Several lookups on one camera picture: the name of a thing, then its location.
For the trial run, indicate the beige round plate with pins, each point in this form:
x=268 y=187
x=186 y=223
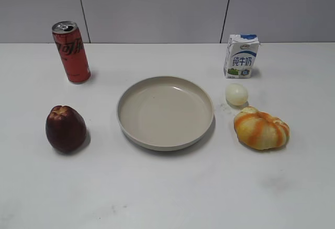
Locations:
x=165 y=113

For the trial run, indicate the yellow orange croissant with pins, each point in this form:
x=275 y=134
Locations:
x=260 y=130

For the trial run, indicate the white peeled egg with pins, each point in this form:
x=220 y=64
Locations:
x=236 y=94

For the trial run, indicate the white blue milk carton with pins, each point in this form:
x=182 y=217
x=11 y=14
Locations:
x=240 y=56

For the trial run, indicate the dark red apple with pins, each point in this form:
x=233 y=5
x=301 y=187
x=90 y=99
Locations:
x=65 y=129

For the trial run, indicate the red soda can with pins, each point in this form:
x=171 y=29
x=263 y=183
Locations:
x=69 y=43

